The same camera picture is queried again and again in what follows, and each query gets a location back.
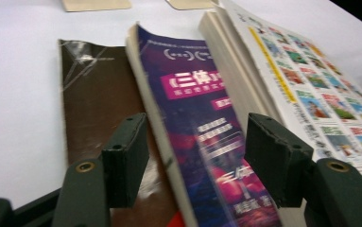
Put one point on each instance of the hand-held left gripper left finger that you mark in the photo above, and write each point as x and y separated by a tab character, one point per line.
125	164

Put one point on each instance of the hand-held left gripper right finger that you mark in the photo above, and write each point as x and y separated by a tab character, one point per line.
276	164

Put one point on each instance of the dark glossy magazine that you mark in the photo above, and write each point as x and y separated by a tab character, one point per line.
99	101

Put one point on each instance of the purple paperback book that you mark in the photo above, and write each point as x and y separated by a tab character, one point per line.
194	119

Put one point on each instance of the thick white picture-print book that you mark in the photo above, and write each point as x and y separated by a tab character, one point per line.
311	78

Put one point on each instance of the expandable wooden book rack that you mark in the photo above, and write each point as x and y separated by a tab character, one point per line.
96	4

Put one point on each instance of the white board sheet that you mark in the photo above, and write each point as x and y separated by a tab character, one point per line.
18	94

